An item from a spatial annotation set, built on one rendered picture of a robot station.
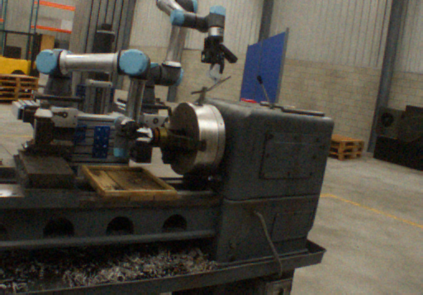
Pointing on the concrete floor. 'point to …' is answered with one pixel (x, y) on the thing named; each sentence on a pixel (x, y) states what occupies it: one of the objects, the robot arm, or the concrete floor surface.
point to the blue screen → (264, 68)
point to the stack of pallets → (16, 88)
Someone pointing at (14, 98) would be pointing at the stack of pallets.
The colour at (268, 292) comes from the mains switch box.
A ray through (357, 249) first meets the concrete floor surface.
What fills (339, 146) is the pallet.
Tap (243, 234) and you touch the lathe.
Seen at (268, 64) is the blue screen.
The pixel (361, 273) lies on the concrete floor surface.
